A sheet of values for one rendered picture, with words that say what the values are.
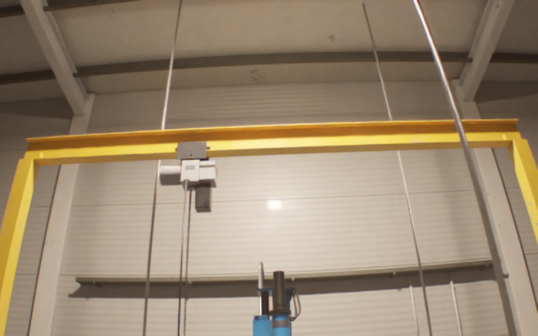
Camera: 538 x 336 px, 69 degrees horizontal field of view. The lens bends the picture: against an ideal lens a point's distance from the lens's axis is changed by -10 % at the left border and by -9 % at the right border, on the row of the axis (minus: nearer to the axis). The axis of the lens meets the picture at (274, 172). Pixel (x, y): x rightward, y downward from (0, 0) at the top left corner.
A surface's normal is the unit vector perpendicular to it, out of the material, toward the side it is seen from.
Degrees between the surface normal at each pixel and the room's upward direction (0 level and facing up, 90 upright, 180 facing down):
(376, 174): 90
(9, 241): 90
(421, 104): 90
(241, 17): 173
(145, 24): 173
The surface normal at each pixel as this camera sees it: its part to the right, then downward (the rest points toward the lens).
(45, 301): -0.02, -0.49
